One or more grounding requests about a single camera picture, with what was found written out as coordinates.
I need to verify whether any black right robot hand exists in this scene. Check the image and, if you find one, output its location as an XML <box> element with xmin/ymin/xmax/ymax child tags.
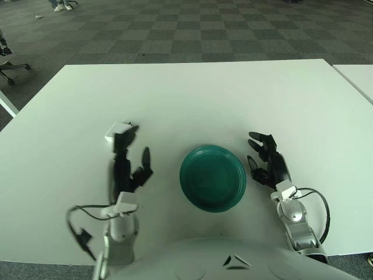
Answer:
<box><xmin>247</xmin><ymin>131</ymin><xmax>298</xmax><ymax>202</ymax></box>

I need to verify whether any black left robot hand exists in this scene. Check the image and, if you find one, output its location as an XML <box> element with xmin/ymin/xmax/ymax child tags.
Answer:
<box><xmin>108</xmin><ymin>124</ymin><xmax>154</xmax><ymax>217</ymax></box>

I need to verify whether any green round plate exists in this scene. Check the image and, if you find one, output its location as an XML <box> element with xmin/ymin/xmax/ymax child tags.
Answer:
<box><xmin>179</xmin><ymin>144</ymin><xmax>248</xmax><ymax>213</ymax></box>

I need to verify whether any black equipment piece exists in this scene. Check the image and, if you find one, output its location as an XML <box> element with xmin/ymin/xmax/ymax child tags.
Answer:
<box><xmin>0</xmin><ymin>29</ymin><xmax>12</xmax><ymax>57</ymax></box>

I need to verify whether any office chair base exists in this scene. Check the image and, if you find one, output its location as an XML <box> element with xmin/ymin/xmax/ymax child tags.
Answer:
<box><xmin>0</xmin><ymin>61</ymin><xmax>31</xmax><ymax>86</ymax></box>

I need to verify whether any white neighbouring table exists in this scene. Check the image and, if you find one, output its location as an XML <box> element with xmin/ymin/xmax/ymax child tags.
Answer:
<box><xmin>332</xmin><ymin>64</ymin><xmax>373</xmax><ymax>106</ymax></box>

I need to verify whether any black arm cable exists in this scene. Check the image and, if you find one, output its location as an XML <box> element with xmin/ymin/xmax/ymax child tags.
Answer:
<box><xmin>294</xmin><ymin>188</ymin><xmax>331</xmax><ymax>244</ymax></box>
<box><xmin>66</xmin><ymin>204</ymin><xmax>117</xmax><ymax>262</ymax></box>

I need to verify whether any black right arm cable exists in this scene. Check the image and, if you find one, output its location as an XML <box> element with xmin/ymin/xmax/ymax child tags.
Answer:
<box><xmin>294</xmin><ymin>188</ymin><xmax>331</xmax><ymax>244</ymax></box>

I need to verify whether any white square charger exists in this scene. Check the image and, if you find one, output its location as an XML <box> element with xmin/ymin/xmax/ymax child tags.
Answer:
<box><xmin>104</xmin><ymin>121</ymin><xmax>132</xmax><ymax>144</ymax></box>

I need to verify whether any white table with metal frame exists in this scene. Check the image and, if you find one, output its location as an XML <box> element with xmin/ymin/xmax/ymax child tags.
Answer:
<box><xmin>0</xmin><ymin>90</ymin><xmax>20</xmax><ymax>117</ymax></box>

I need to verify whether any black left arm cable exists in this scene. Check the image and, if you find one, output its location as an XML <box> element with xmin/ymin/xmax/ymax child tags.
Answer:
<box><xmin>66</xmin><ymin>204</ymin><xmax>117</xmax><ymax>262</ymax></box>

